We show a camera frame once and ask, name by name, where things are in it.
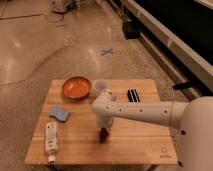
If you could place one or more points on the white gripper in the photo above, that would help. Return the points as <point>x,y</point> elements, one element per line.
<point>104,121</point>

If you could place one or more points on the black box on floor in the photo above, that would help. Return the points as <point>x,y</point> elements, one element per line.
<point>130,30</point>

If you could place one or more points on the black rectangular block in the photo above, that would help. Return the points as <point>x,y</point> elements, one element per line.
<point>133,95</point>

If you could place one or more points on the dark red chili pepper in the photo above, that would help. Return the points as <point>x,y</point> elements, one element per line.
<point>103,135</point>

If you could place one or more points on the wooden table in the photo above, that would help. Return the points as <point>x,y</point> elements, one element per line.
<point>130,142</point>

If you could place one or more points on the white ceramic cup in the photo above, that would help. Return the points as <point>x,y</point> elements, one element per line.
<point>99,85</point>

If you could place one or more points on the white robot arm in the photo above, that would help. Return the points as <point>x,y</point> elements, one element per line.
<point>194,120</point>

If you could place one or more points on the white tube with label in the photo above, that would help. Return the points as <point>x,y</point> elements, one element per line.
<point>51,141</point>

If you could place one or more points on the orange bowl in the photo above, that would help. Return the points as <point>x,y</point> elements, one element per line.
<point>76,87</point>

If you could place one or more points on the blue sponge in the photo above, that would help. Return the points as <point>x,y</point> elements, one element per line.
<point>59,114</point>

